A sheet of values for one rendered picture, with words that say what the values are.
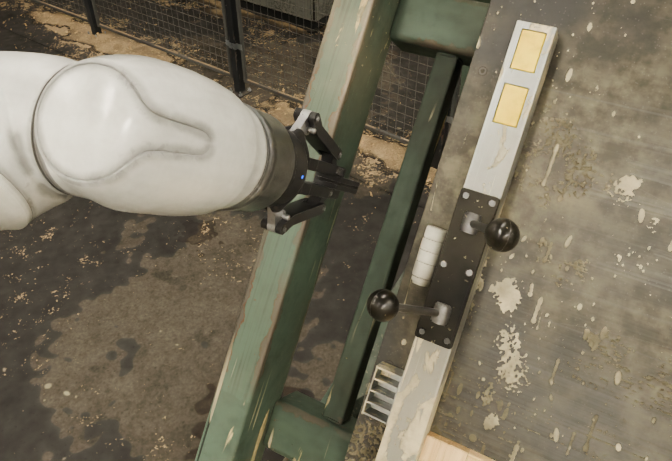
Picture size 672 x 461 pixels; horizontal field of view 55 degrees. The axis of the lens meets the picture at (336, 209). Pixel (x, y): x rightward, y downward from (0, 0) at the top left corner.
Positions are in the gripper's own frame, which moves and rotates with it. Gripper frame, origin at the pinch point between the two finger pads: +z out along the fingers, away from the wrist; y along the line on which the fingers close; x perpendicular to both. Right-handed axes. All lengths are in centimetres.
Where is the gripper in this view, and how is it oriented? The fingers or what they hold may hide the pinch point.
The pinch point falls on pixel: (337, 182)
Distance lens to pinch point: 75.8
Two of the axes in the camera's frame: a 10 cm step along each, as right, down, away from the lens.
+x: 8.8, 3.0, -3.6
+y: -3.0, 9.5, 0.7
